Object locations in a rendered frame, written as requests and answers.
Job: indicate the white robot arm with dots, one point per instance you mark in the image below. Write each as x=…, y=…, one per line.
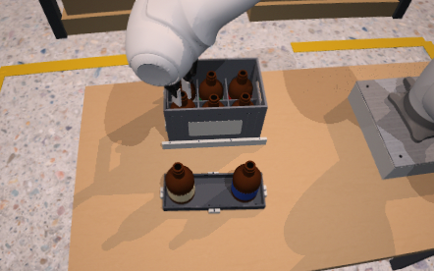
x=165, y=37

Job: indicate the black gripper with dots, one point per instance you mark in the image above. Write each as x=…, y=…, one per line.
x=186, y=81

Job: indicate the grey divided crate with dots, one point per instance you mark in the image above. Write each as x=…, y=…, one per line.
x=217, y=122

